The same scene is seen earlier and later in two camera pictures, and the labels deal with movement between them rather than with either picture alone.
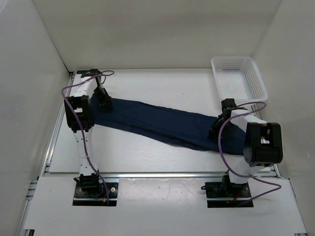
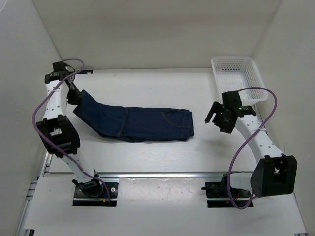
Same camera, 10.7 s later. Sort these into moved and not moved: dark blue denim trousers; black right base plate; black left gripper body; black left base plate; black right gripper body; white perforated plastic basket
Moved: dark blue denim trousers; black right gripper body; black left gripper body
Not moved: black right base plate; black left base plate; white perforated plastic basket
